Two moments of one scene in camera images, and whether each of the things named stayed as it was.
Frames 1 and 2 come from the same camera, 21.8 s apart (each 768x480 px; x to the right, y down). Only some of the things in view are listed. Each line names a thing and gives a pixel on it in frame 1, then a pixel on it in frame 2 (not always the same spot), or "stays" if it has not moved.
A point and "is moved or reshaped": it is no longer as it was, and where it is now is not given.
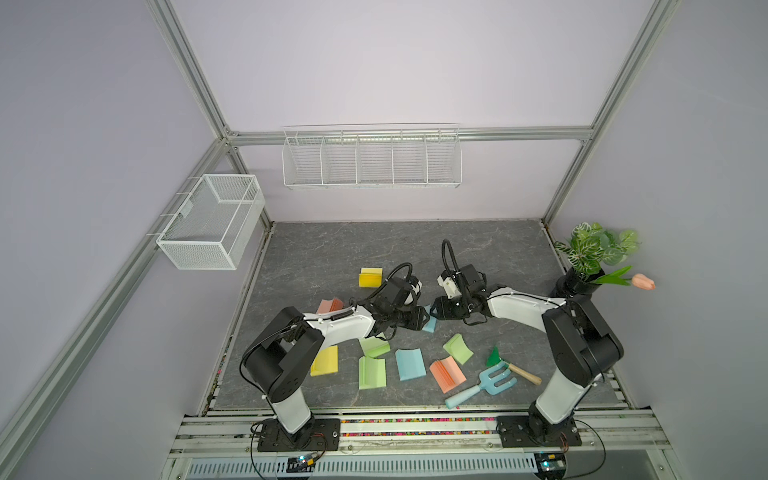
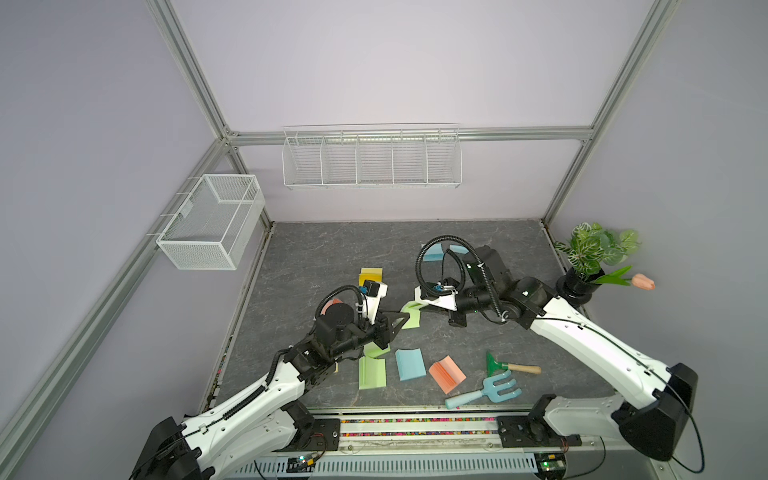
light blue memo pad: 430,325 -> 434,253
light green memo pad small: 456,347 is moved or reshaped
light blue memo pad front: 410,363 stays
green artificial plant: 590,246 stays
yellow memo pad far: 371,278 stays
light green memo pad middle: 374,346 stays
